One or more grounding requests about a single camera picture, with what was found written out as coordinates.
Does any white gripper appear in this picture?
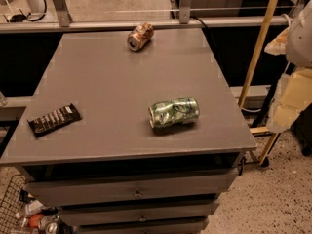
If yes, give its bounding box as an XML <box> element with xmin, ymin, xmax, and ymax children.
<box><xmin>264</xmin><ymin>1</ymin><xmax>312</xmax><ymax>133</ymax></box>

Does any black wire basket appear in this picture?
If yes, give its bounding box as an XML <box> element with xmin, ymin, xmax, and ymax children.
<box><xmin>0</xmin><ymin>175</ymin><xmax>30</xmax><ymax>234</ymax></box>

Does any grey metal rail frame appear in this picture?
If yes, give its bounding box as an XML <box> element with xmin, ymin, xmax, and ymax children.
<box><xmin>1</xmin><ymin>0</ymin><xmax>308</xmax><ymax>33</ymax></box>

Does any grey drawer cabinet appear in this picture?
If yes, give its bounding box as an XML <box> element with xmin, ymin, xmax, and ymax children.
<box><xmin>1</xmin><ymin>29</ymin><xmax>256</xmax><ymax>234</ymax></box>

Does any crushed orange soda can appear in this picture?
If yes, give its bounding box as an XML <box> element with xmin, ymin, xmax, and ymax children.
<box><xmin>127</xmin><ymin>22</ymin><xmax>154</xmax><ymax>51</ymax></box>

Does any crushed green soda can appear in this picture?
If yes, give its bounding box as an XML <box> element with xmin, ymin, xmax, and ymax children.
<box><xmin>148</xmin><ymin>97</ymin><xmax>200</xmax><ymax>129</ymax></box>

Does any silver can in basket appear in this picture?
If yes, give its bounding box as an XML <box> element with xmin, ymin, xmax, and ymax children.
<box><xmin>38</xmin><ymin>216</ymin><xmax>59</xmax><ymax>234</ymax></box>

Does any white plastic bottle in basket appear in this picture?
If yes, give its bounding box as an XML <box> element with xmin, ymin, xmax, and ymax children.
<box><xmin>16</xmin><ymin>200</ymin><xmax>44</xmax><ymax>219</ymax></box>

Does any dark brown chocolate bar wrapper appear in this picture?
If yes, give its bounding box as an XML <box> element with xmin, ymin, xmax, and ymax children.
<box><xmin>28</xmin><ymin>103</ymin><xmax>82</xmax><ymax>137</ymax></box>

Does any wooden yellow easel frame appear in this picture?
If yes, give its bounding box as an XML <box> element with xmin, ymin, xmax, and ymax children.
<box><xmin>237</xmin><ymin>0</ymin><xmax>286</xmax><ymax>166</ymax></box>

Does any orange round item in basket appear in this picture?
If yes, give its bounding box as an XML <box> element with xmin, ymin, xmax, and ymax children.
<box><xmin>28</xmin><ymin>214</ymin><xmax>44</xmax><ymax>228</ymax></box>

